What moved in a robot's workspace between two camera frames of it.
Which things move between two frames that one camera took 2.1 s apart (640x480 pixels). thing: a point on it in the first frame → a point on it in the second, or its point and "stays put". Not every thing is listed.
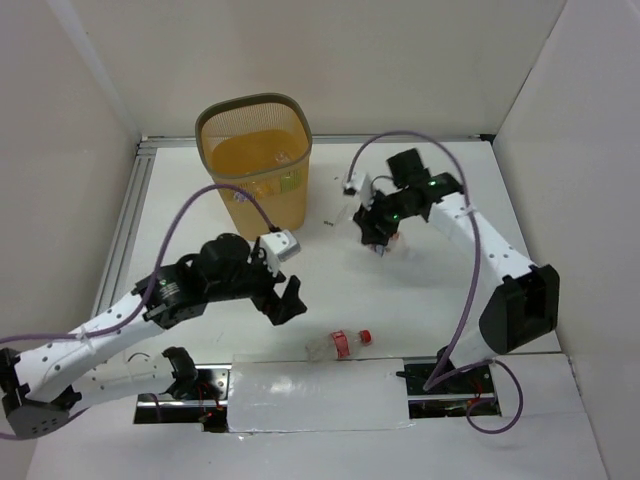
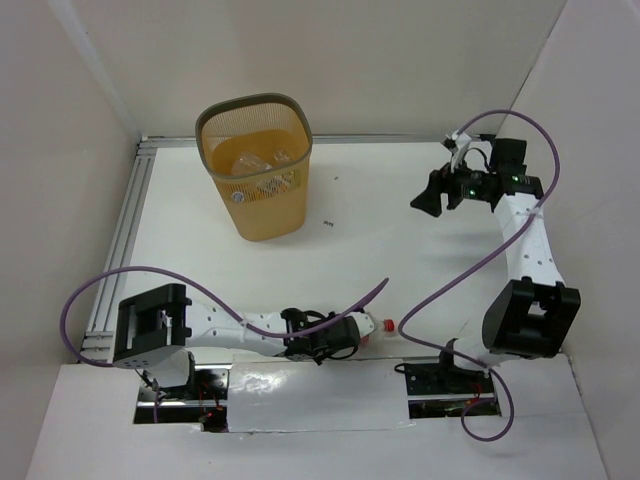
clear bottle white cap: x=282 y=157 stays put
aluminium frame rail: x=136 y=177 stays put
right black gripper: x=367 y=218 → x=440 y=181
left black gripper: x=270 y=293 → x=345 y=333
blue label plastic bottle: x=240 y=196 stays put
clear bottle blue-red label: x=381 y=248 → x=248 y=163
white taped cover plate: x=335 y=394 stays put
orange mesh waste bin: x=259 y=144 stays put
